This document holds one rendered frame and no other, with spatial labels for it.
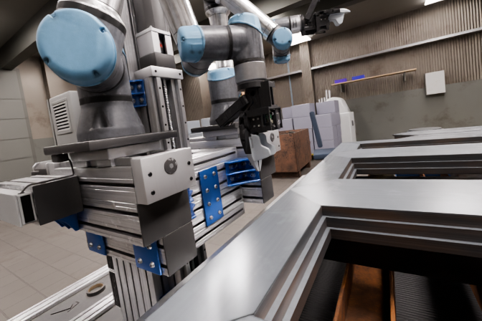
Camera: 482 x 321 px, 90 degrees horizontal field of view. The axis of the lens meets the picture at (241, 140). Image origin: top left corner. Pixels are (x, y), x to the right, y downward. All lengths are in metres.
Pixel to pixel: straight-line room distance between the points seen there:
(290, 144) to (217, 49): 3.52
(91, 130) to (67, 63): 0.17
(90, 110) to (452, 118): 7.86
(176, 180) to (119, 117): 0.20
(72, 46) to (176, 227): 0.41
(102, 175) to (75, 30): 0.29
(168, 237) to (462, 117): 7.81
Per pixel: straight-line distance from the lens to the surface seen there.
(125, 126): 0.62
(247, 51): 0.57
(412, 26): 8.17
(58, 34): 0.53
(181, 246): 0.63
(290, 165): 4.08
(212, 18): 1.23
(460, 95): 8.03
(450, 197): 0.53
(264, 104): 0.56
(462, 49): 8.13
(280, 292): 0.31
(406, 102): 7.93
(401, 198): 0.51
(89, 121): 0.64
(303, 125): 5.50
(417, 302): 0.82
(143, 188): 0.50
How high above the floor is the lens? 1.03
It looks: 4 degrees down
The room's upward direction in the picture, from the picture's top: 8 degrees counter-clockwise
